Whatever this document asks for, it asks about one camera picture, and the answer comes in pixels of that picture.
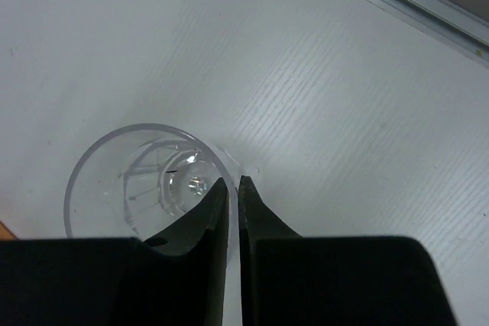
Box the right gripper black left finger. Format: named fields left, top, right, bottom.
left=1, top=179, right=229, bottom=325

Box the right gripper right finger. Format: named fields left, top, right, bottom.
left=238, top=176, right=456, bottom=325

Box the clear plastic cup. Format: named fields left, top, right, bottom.
left=63, top=123, right=238, bottom=257

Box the orange cloth napkin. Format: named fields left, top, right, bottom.
left=0, top=221, right=17, bottom=240

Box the aluminium table edge rail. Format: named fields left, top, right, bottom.
left=367, top=0, right=488, bottom=66

